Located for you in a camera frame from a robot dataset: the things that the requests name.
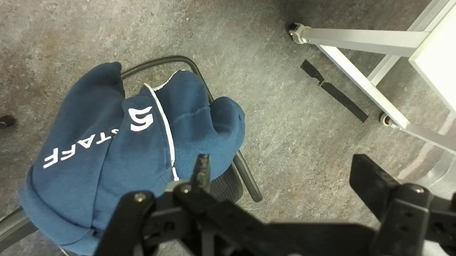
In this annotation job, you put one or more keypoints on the white metal table frame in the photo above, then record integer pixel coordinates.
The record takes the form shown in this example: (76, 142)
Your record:
(426, 41)

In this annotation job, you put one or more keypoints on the black tape strip on floor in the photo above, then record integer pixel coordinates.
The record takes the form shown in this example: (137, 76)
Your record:
(312, 72)

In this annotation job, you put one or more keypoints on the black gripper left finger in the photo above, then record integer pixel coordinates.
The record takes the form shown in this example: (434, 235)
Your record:
(201, 176)

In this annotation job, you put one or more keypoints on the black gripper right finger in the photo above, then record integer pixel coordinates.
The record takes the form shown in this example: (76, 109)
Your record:
(372, 184)

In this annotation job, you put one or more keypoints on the navy blue staff hoodie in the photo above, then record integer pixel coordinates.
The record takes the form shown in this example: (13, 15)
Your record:
(106, 144)

